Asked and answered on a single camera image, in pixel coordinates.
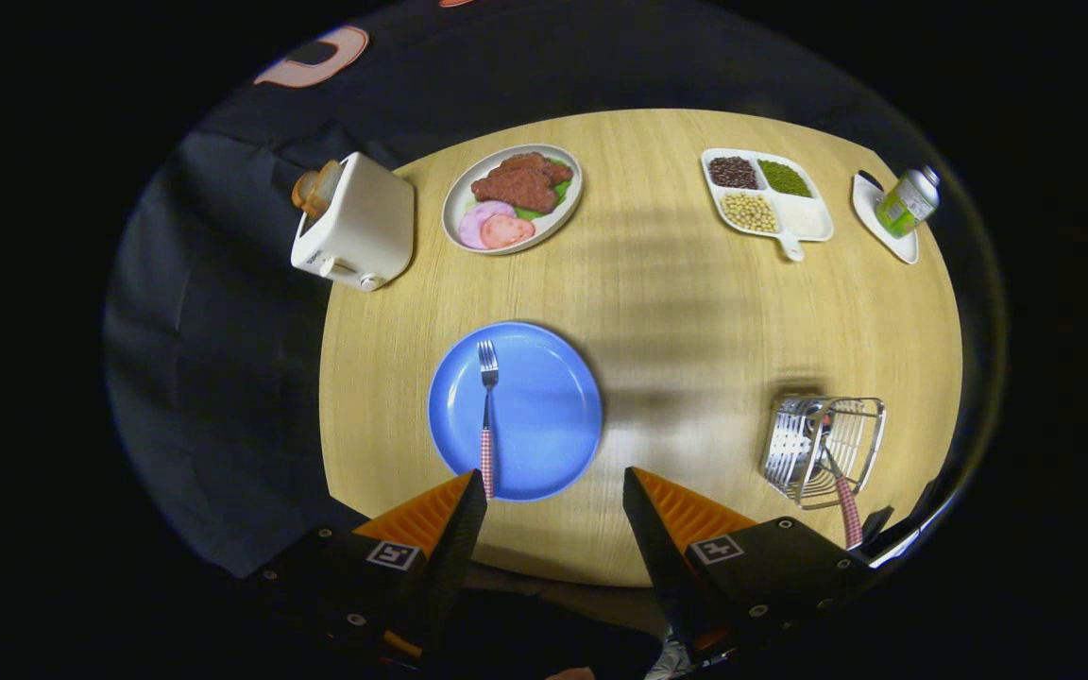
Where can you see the white toaster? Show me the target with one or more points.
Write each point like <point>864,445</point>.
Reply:
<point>369,222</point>

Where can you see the large brown steak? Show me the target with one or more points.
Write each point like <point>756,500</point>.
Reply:
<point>516,189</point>

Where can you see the pile of green mung beans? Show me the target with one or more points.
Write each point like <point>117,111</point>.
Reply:
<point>785,178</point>

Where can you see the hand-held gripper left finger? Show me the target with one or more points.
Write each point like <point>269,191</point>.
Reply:
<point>454,557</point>

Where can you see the small white dish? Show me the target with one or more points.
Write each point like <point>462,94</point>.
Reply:
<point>870,212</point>

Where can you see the pile of yellow soybeans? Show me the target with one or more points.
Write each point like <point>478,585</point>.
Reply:
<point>749,212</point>

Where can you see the blue round plate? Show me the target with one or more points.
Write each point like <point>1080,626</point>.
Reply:
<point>544,416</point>

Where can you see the pile of dark red beans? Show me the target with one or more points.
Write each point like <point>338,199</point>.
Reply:
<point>733,173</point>

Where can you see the white oval plate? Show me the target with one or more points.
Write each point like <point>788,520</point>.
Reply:
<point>553,222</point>

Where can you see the red pink ham slice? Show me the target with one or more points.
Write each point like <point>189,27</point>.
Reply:
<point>508,231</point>

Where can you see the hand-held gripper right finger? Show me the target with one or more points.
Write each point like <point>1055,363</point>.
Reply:
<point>657,557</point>

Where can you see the white divided dish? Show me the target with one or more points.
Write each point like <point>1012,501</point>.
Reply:
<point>804,219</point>

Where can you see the toasted bread slice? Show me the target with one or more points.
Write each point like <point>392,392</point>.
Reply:
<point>303,192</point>
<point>329,184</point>

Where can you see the small brown steak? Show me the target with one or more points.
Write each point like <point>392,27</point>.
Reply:
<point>553,170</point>

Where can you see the green lettuce leaf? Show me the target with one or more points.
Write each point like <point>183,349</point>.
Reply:
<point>560,192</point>

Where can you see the green label bottle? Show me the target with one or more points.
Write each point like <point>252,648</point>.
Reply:
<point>908,203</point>

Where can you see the pale pink ham slice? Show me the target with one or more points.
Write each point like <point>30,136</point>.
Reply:
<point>471,225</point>

